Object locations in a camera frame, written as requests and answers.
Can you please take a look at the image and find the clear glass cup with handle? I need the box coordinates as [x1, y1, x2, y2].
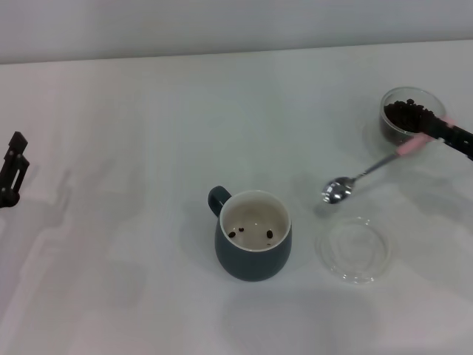
[380, 87, 449, 148]

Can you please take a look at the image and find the dark green ceramic mug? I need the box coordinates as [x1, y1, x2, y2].
[207, 186, 293, 283]

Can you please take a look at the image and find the pink-handled metal spoon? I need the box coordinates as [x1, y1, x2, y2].
[320, 115, 457, 206]

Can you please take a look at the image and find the clear glass spoon saucer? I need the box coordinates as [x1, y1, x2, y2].
[315, 217, 393, 285]

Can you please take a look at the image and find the glass saucer under cup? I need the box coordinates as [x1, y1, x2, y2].
[364, 118, 444, 168]

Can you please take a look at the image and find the pile of coffee beans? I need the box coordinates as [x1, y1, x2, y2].
[383, 97, 437, 143]

